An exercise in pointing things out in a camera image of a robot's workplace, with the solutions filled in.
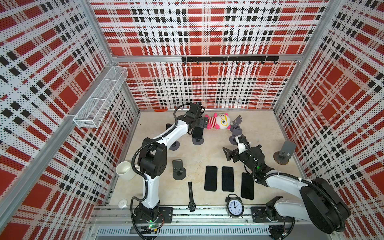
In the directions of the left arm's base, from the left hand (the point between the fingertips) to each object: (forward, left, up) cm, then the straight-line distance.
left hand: (199, 121), depth 95 cm
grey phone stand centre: (-3, -24, -8) cm, 26 cm away
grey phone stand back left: (-9, +17, -16) cm, 25 cm away
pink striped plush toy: (+6, -16, -8) cm, 19 cm away
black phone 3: (-36, -26, -14) cm, 47 cm away
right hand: (-17, -17, -2) cm, 25 cm away
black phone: (-7, +1, -3) cm, 7 cm away
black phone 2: (-31, -16, -17) cm, 39 cm away
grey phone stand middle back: (-4, +2, -17) cm, 17 cm away
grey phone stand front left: (-29, +12, -11) cm, 33 cm away
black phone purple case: (-31, -6, -15) cm, 35 cm away
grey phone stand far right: (-19, -52, -13) cm, 57 cm away
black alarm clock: (-46, -17, -13) cm, 51 cm away
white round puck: (-44, +41, -14) cm, 62 cm away
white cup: (-26, +45, -15) cm, 55 cm away
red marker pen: (+27, +33, -16) cm, 46 cm away
